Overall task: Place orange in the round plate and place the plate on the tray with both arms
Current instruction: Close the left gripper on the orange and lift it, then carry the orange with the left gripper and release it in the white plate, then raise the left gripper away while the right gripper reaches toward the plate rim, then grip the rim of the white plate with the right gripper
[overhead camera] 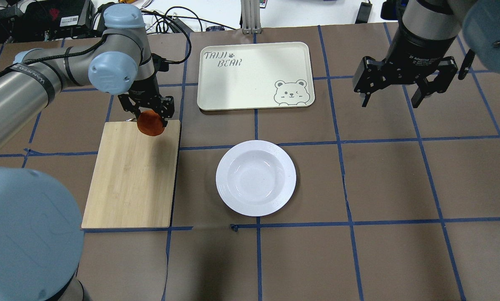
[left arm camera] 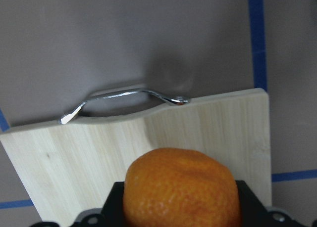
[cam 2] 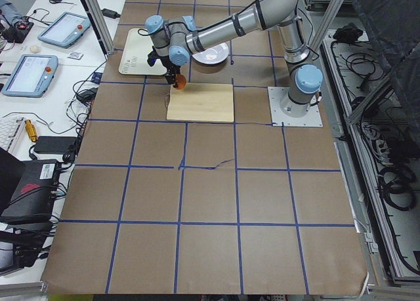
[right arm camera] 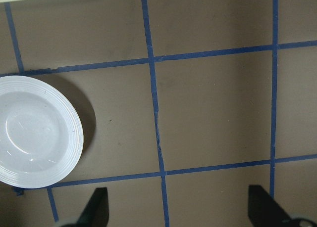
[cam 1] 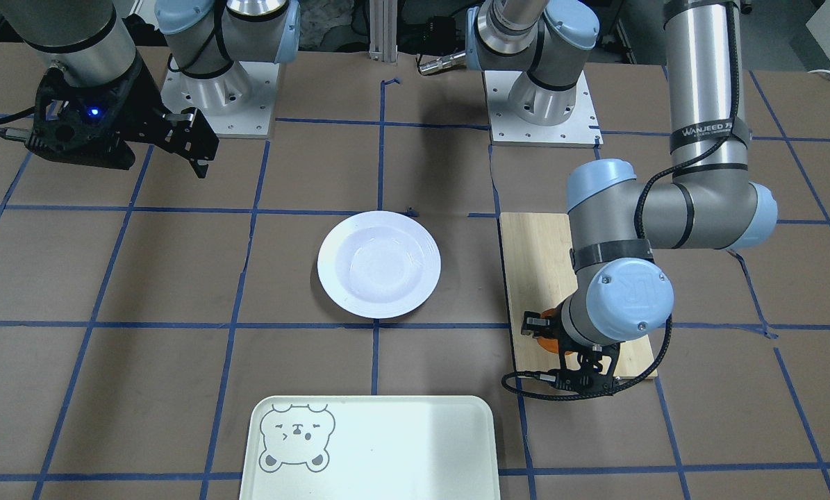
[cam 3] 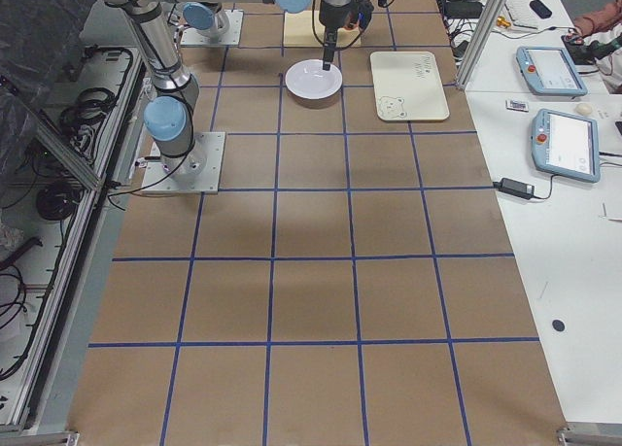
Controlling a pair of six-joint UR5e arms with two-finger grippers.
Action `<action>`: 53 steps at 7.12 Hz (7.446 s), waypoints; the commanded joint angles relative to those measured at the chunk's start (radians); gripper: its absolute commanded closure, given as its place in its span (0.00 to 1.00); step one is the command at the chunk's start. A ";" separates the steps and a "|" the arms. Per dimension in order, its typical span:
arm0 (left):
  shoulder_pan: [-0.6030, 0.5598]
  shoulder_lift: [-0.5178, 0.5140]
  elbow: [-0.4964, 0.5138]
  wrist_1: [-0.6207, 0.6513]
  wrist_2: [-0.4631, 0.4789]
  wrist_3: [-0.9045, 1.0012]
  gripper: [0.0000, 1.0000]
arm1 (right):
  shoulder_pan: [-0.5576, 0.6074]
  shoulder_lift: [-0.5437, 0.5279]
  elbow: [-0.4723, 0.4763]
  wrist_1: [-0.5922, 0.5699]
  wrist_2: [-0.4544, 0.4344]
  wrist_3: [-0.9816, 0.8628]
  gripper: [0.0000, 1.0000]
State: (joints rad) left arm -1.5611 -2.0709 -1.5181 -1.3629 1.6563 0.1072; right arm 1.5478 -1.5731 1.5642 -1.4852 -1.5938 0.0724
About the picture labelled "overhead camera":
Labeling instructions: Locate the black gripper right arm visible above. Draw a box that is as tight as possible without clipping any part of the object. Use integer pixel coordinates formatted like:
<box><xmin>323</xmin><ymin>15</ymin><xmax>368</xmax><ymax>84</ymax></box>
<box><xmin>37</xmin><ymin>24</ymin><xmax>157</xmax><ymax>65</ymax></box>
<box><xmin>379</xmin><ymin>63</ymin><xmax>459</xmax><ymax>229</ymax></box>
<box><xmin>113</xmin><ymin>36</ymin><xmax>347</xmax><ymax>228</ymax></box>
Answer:
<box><xmin>353</xmin><ymin>25</ymin><xmax>458</xmax><ymax>108</ymax></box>

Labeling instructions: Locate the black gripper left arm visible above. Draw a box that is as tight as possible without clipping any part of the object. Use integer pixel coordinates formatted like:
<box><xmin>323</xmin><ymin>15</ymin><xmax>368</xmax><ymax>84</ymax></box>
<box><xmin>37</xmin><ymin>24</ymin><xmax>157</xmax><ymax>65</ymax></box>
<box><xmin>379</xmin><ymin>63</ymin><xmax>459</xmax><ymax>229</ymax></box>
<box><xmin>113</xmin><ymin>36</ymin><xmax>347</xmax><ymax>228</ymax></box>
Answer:
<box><xmin>118</xmin><ymin>78</ymin><xmax>175</xmax><ymax>128</ymax></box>

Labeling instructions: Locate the orange fruit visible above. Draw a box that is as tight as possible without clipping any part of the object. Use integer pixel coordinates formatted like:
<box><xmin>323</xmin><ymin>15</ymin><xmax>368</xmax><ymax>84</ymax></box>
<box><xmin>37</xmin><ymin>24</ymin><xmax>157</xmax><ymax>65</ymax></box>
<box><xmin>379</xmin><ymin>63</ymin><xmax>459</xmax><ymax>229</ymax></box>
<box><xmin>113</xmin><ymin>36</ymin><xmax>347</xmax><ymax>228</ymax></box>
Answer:
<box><xmin>136</xmin><ymin>110</ymin><xmax>164</xmax><ymax>137</ymax></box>

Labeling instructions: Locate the white round plate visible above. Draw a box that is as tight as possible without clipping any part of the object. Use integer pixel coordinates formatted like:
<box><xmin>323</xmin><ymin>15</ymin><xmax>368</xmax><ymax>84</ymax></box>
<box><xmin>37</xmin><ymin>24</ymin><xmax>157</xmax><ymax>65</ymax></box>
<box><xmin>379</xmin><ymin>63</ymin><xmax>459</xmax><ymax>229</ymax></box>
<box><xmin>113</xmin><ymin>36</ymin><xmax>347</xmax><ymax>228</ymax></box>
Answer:
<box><xmin>215</xmin><ymin>140</ymin><xmax>297</xmax><ymax>217</ymax></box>

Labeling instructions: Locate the second grey robot arm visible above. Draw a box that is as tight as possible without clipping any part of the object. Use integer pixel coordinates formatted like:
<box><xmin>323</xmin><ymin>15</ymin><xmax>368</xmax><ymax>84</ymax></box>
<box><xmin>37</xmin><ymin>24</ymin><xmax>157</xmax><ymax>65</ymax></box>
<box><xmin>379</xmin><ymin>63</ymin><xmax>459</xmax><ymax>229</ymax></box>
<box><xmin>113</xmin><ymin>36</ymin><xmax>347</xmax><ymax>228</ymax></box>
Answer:
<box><xmin>197</xmin><ymin>0</ymin><xmax>500</xmax><ymax>111</ymax></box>

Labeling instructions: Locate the cream bear tray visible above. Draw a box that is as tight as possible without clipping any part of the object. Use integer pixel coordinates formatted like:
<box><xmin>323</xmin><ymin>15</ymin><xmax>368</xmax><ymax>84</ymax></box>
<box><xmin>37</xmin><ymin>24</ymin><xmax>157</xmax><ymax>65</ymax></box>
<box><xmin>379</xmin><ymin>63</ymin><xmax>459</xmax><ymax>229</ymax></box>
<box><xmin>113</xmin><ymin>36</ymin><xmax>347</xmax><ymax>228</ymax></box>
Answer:
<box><xmin>197</xmin><ymin>41</ymin><xmax>315</xmax><ymax>111</ymax></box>

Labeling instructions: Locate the bamboo cutting board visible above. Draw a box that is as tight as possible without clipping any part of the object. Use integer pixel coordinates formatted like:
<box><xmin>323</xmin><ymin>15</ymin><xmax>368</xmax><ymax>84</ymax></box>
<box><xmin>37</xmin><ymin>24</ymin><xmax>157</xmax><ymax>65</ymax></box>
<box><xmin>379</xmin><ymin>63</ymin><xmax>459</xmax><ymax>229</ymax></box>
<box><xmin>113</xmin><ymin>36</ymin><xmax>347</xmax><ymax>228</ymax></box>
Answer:
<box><xmin>82</xmin><ymin>120</ymin><xmax>181</xmax><ymax>230</ymax></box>

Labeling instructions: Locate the black power adapter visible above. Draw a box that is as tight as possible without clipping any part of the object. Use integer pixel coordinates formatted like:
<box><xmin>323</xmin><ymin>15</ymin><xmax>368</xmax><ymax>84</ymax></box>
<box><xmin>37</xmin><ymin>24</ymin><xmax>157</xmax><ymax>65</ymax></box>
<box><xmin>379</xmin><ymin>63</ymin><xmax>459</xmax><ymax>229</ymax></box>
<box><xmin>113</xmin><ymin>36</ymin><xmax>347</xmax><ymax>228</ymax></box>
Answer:
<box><xmin>354</xmin><ymin>0</ymin><xmax>372</xmax><ymax>23</ymax></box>

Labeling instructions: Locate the black computer box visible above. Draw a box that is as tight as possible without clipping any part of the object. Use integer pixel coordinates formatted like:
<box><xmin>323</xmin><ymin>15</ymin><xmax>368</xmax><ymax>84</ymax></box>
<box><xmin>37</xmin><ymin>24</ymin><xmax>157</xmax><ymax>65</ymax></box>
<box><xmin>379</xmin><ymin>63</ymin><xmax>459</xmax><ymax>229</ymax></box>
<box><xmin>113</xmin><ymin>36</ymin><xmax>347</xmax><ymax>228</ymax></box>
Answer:
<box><xmin>0</xmin><ymin>0</ymin><xmax>97</xmax><ymax>44</ymax></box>

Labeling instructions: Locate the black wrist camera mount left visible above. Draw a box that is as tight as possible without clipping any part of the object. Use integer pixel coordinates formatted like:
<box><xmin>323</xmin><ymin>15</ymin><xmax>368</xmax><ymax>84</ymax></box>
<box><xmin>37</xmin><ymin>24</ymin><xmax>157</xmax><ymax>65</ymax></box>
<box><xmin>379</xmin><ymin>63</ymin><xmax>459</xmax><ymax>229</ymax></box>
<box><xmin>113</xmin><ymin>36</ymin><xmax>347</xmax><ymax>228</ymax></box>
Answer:
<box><xmin>151</xmin><ymin>54</ymin><xmax>170</xmax><ymax>73</ymax></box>

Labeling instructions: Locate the aluminium frame post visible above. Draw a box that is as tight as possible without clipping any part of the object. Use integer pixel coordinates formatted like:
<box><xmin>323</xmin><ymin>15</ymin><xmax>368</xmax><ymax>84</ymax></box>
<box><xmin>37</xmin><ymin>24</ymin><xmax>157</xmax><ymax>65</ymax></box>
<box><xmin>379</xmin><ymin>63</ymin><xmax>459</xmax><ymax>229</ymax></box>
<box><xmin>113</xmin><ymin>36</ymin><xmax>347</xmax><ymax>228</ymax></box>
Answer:
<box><xmin>241</xmin><ymin>0</ymin><xmax>262</xmax><ymax>35</ymax></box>

